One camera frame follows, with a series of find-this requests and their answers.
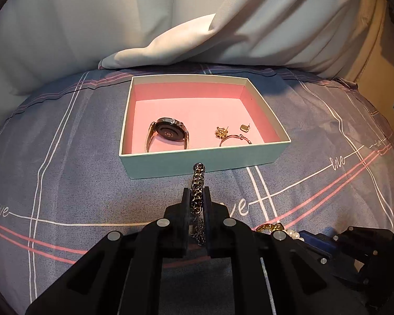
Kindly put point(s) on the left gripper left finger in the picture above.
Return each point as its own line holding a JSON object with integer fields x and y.
{"x": 121, "y": 274}

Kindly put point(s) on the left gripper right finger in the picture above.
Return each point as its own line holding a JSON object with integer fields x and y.
{"x": 274, "y": 274}

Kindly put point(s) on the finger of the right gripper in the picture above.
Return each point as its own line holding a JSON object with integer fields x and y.
{"x": 319, "y": 243}

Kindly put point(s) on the gold flower brooch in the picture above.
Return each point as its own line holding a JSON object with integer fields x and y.
{"x": 221, "y": 132}

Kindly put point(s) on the blue-grey patterned bedsheet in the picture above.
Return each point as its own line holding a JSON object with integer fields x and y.
{"x": 63, "y": 186}

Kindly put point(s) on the small gold square earring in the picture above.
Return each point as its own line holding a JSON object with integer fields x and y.
{"x": 245, "y": 127}

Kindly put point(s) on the teal box pink interior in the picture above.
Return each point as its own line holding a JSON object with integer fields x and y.
{"x": 202, "y": 103}

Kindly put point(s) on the white curtain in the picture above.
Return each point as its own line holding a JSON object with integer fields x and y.
{"x": 43, "y": 40}

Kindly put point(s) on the gold strap wristwatch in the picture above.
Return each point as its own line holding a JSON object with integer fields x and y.
{"x": 170, "y": 129}

